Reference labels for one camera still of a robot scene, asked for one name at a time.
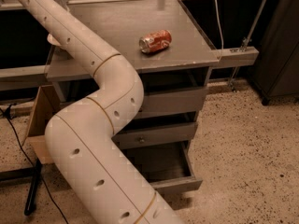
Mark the grey bottom drawer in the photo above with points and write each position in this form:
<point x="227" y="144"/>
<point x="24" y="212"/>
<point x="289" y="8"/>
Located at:
<point x="166" y="167"/>

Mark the cardboard box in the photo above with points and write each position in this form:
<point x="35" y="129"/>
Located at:
<point x="46" y="104"/>

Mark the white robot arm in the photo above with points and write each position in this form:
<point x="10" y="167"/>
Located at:
<point x="79" y="137"/>

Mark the white bowl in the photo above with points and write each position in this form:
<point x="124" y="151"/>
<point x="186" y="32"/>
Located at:
<point x="53" y="41"/>

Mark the grey drawer cabinet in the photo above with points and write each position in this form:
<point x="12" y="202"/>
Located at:
<point x="185" y="64"/>

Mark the diagonal metal rod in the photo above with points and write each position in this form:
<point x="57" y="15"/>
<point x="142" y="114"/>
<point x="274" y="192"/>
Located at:
<point x="244" y="45"/>

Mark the grey drawer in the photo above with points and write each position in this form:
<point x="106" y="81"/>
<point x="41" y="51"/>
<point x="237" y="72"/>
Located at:
<point x="156" y="135"/>
<point x="172" y="102"/>
<point x="166" y="167"/>

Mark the black metal floor stand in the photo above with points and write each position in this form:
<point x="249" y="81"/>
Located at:
<point x="31" y="172"/>

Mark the grey top drawer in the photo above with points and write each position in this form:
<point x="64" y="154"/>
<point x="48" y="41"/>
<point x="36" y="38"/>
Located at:
<point x="172" y="102"/>

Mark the red coke can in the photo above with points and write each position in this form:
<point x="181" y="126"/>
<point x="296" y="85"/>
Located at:
<point x="155" y="41"/>

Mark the grey middle drawer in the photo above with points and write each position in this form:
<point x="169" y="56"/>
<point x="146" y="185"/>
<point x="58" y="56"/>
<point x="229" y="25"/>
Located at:
<point x="156" y="135"/>

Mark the dark grey cabinet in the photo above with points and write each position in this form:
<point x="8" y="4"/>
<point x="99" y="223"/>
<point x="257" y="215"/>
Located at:
<point x="276" y="71"/>

